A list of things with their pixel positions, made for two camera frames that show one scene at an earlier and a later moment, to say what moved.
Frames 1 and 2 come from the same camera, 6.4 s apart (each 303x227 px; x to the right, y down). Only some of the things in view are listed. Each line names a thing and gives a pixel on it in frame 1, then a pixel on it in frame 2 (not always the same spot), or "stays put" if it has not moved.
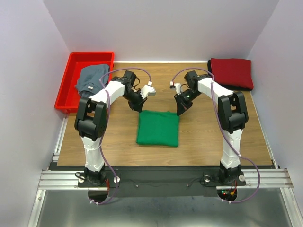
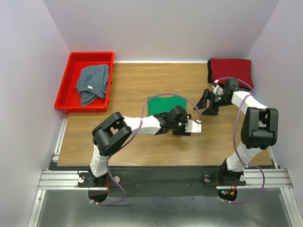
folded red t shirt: [232, 71] stays put
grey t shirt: [88, 83] stays put
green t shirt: [158, 128] -> [157, 104]
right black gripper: [181, 108] -> [211, 110]
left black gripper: [138, 106] -> [182, 132]
